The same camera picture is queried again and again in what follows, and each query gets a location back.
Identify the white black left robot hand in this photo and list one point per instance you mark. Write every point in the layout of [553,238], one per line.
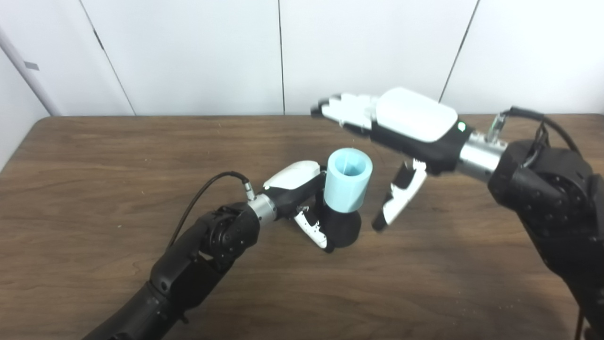
[292,177]

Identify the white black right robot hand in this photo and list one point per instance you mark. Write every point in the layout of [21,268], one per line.
[415,115]

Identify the black funnel-shaped nozzle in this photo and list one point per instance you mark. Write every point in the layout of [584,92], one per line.
[342,229]

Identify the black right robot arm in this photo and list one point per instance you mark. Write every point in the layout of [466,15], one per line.
[552,198]

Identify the small gray label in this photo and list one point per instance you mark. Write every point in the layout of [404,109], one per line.
[31,66]

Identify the white wall corner post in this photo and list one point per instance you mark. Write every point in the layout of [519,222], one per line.
[26,66]

